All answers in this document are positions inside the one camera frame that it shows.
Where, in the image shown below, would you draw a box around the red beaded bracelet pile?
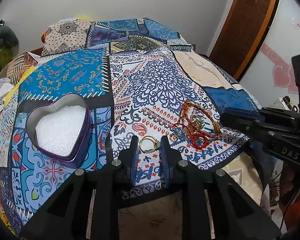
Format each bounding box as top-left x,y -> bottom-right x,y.
170,99 -> 223,151

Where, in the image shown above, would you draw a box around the gold ring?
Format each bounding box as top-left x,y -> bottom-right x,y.
139,135 -> 161,155

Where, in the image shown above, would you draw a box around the white wardrobe panel pink hearts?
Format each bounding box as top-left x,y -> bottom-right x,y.
240,0 -> 300,107

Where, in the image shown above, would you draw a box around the purple heart-shaped tin box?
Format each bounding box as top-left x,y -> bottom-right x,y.
26,93 -> 91,168

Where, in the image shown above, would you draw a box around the blue patterned patchwork cloth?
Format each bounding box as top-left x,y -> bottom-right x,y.
0,48 -> 114,236

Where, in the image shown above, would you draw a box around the brown wooden door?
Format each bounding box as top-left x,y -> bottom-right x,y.
209,0 -> 279,81

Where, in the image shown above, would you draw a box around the white blue paisley cloth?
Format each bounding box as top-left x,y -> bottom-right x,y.
109,46 -> 256,171

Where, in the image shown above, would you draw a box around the beige dotted pillow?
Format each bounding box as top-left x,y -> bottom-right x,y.
41,19 -> 95,56

